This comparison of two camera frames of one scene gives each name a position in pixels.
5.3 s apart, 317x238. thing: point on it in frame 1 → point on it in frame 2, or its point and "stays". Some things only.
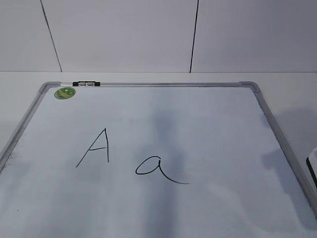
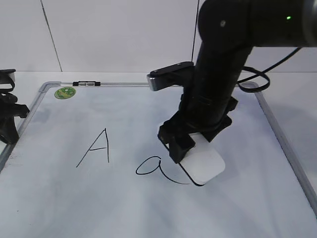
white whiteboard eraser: [311, 162] → [202, 163]
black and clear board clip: [86, 84] stays
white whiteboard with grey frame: [151, 159] stays
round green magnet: [65, 93] stays
